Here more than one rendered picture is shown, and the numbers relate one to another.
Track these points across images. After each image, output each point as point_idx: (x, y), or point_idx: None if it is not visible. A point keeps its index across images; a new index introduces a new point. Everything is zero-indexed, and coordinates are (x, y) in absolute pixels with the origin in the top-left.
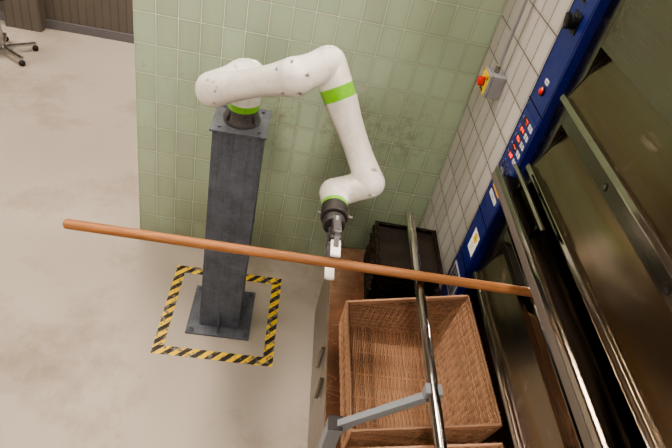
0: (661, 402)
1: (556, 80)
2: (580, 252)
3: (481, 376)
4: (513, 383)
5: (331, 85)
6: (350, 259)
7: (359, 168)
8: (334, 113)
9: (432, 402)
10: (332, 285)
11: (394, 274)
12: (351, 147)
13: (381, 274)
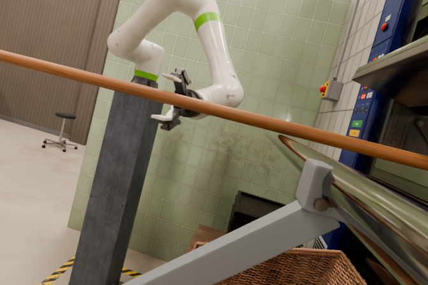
0: None
1: (399, 2)
2: None
3: None
4: None
5: (203, 11)
6: (214, 235)
7: (220, 72)
8: (203, 32)
9: (346, 177)
10: (190, 249)
11: (244, 115)
12: (214, 56)
13: (226, 114)
